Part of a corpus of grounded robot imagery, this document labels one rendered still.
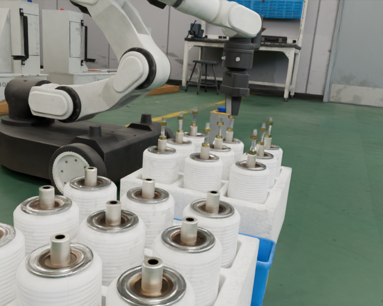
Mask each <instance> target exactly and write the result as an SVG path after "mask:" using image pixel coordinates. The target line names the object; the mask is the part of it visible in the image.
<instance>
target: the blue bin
mask: <svg viewBox="0 0 383 306"><path fill-rule="evenodd" d="M238 234H241V235H244V236H249V237H254V238H257V239H259V246H258V254H257V263H256V268H255V277H254V285H253V290H252V299H251V303H250V306H262V303H263V299H264V294H265V291H266V285H267V279H268V275H269V269H270V268H271V265H272V260H273V257H274V253H275V247H276V243H275V242H274V241H273V240H271V239H266V238H263V237H258V236H253V235H249V234H244V233H238Z"/></svg>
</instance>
